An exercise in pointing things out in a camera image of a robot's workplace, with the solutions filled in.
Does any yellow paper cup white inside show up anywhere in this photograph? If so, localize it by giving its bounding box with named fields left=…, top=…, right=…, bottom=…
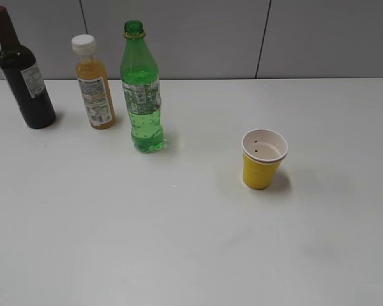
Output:
left=242, top=129, right=288, bottom=190

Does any dark red wine bottle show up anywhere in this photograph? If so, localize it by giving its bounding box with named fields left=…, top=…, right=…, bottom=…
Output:
left=0, top=6, right=56, bottom=129

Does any green sprite plastic bottle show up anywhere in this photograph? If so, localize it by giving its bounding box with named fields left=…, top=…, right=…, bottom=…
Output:
left=120, top=20, right=164, bottom=153

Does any orange juice bottle white cap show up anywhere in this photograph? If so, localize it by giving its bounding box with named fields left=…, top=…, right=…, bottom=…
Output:
left=71, top=34, right=116, bottom=129

